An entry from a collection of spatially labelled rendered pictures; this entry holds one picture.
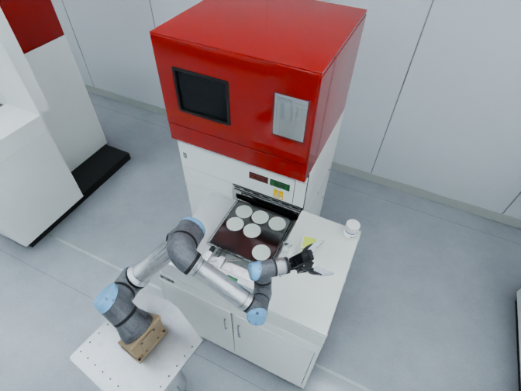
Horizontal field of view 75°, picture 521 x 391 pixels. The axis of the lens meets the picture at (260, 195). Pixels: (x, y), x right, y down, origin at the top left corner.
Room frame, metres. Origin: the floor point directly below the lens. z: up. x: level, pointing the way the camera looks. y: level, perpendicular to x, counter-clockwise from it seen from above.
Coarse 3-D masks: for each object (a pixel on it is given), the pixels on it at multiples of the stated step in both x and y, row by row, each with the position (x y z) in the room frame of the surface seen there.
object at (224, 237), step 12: (240, 204) 1.34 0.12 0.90; (228, 216) 1.25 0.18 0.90; (276, 216) 1.26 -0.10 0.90; (264, 228) 1.17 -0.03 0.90; (216, 240) 1.07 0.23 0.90; (228, 240) 1.08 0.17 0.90; (240, 240) 1.08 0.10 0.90; (252, 240) 1.08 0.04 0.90; (264, 240) 1.08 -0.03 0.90; (276, 240) 1.09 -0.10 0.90; (240, 252) 1.00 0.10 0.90
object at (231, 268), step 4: (212, 256) 0.99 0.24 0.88; (212, 260) 0.96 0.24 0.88; (216, 260) 0.96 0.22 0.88; (212, 264) 0.94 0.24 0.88; (224, 264) 0.94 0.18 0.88; (228, 264) 0.94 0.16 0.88; (232, 264) 0.94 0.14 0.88; (224, 268) 0.91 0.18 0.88; (228, 268) 0.92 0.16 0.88; (232, 268) 0.92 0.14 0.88; (236, 268) 0.92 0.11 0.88; (240, 268) 0.92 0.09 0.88; (232, 272) 0.89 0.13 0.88; (236, 272) 0.89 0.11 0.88; (240, 272) 0.89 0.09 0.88; (244, 272) 0.90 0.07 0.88; (248, 272) 0.90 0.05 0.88; (240, 276) 0.87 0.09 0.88; (244, 276) 0.87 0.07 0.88; (248, 276) 0.87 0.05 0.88; (248, 280) 0.85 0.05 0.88
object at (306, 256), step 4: (300, 252) 0.78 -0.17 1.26; (304, 252) 0.77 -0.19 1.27; (308, 252) 0.77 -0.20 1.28; (292, 256) 0.79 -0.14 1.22; (296, 256) 0.78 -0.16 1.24; (300, 256) 0.77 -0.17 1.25; (304, 256) 0.76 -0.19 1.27; (308, 256) 0.75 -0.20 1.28; (312, 256) 0.76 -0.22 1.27; (292, 260) 0.77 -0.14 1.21; (296, 260) 0.76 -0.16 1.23; (300, 260) 0.76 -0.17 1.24; (304, 260) 0.75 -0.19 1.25; (308, 260) 0.74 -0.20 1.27; (292, 264) 0.76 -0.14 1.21; (296, 264) 0.75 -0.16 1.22; (300, 264) 0.74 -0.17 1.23
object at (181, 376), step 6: (180, 372) 0.57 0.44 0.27; (180, 378) 0.55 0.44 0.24; (186, 378) 0.61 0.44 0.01; (174, 384) 0.51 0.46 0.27; (180, 384) 0.53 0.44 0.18; (186, 384) 0.57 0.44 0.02; (168, 390) 0.49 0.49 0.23; (174, 390) 0.50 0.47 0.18; (180, 390) 0.50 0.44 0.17; (186, 390) 0.54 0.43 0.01; (192, 390) 0.54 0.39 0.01
